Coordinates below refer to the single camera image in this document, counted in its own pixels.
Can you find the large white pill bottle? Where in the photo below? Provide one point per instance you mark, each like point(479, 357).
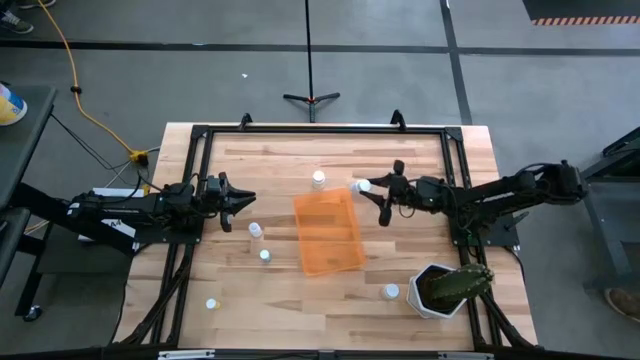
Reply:
point(362, 186)

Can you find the small clear pill bottle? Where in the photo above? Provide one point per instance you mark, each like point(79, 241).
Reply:
point(265, 256)

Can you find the wide white cap pill bottle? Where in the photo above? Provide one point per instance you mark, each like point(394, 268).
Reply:
point(391, 291)

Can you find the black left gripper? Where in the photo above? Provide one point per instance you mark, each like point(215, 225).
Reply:
point(214, 192)

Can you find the white blue yellow container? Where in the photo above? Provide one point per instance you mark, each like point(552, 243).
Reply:
point(10, 106)

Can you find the orange translucent basket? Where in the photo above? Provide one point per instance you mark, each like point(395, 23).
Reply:
point(325, 230)

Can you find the yellow power plug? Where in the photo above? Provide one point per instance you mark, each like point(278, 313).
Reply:
point(139, 157)

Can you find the green cactus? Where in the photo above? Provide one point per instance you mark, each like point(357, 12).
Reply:
point(460, 282)

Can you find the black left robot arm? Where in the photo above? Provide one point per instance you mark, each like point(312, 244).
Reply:
point(125, 205)

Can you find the translucent cap pill bottle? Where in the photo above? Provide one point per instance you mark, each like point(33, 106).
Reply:
point(255, 229)

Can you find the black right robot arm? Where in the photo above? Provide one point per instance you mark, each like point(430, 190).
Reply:
point(500, 192)

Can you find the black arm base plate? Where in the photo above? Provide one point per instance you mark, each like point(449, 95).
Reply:
point(495, 235)
point(170, 238)

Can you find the white hexagonal plant pot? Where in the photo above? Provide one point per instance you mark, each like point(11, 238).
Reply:
point(415, 300)

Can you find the black caster wheel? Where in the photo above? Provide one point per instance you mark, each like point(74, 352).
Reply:
point(32, 313)

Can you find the black hazard striped mat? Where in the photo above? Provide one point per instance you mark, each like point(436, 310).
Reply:
point(580, 9)

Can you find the black aluminium table frame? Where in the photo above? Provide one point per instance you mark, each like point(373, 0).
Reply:
point(325, 130)

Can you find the black metal cart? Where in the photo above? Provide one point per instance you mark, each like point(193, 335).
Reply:
point(612, 210)

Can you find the black tripod stand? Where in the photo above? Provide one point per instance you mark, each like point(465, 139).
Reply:
point(310, 50)

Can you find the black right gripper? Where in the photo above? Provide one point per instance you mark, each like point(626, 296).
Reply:
point(406, 192)

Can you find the black side table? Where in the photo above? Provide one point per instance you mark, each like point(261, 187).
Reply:
point(25, 150)

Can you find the person's shoe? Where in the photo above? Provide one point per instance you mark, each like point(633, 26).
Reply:
point(624, 303)
point(36, 2)
point(15, 22)

